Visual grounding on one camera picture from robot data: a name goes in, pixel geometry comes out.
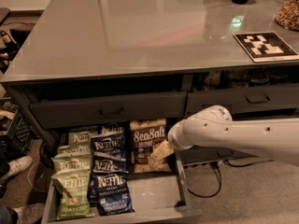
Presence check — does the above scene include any grey cabinet counter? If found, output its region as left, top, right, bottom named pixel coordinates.
left=2, top=0, right=298, bottom=151

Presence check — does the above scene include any grey top left drawer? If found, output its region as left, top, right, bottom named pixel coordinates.
left=30, top=91, right=187, bottom=129

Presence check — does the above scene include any grey bottom right drawer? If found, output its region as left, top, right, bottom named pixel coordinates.
left=180, top=147, right=250, bottom=165

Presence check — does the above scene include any back blue chip bag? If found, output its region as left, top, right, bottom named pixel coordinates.
left=99, top=123, right=125, bottom=133

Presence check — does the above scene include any white sneaker lower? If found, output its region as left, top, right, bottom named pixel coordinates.
left=13, top=203, right=45, bottom=224

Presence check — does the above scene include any back green chip bag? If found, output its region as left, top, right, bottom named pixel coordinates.
left=68, top=126, right=98, bottom=145

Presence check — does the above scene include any glass jar of nuts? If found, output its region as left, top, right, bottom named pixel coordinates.
left=275, top=0, right=299, bottom=31

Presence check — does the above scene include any front green jalapeno chip bag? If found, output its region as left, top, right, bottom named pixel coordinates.
left=51, top=168, right=94, bottom=220

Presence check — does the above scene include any open grey middle drawer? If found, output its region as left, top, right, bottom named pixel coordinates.
left=40, top=121, right=204, bottom=224

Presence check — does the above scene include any front blue vinegar chip bag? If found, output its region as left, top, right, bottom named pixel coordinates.
left=93, top=172, right=133, bottom=216

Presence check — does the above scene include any grey top right drawer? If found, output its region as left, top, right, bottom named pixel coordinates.
left=185, top=83, right=299, bottom=115

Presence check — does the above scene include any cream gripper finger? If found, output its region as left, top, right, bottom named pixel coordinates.
left=150, top=140, right=174, bottom=161

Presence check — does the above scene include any brown sea salt chip bag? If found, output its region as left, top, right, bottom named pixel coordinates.
left=130, top=119, right=171, bottom=174

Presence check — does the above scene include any black white fiducial marker board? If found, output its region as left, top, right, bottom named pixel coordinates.
left=234, top=32, right=299, bottom=63

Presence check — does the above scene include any black plastic crate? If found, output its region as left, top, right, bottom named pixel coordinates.
left=0, top=102, right=33, bottom=159

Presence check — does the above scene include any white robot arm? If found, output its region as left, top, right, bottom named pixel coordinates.
left=149, top=105, right=299, bottom=166

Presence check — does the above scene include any black power cable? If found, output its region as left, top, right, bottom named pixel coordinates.
left=186, top=158, right=275, bottom=200

